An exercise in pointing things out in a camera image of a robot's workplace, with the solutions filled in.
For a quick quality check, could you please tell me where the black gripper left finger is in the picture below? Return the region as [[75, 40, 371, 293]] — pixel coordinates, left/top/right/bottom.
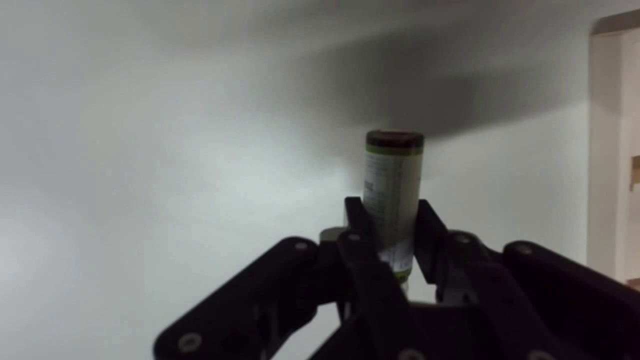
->
[[152, 194, 415, 360]]

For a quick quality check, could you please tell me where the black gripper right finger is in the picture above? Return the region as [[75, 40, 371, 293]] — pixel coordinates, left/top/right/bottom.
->
[[410, 197, 640, 360]]

